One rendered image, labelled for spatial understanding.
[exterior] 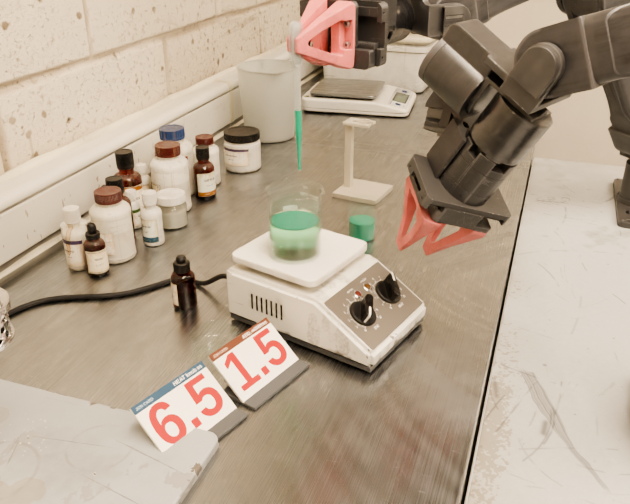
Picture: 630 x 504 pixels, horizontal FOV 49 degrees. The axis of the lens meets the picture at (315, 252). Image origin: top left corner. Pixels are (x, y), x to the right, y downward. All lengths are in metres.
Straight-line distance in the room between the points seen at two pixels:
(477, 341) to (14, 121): 0.69
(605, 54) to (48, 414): 0.58
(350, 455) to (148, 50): 0.89
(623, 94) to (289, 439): 0.71
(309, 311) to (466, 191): 0.21
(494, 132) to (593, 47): 0.11
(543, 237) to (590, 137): 1.19
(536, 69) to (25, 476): 0.55
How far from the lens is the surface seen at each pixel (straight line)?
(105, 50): 1.22
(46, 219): 1.06
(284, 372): 0.74
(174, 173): 1.10
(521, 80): 0.61
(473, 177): 0.67
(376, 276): 0.80
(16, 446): 0.70
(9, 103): 1.05
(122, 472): 0.64
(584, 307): 0.92
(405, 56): 1.85
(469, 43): 0.66
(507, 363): 0.79
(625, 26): 0.59
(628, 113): 1.14
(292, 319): 0.77
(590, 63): 0.60
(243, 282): 0.79
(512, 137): 0.65
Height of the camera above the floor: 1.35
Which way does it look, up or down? 27 degrees down
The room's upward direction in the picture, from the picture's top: straight up
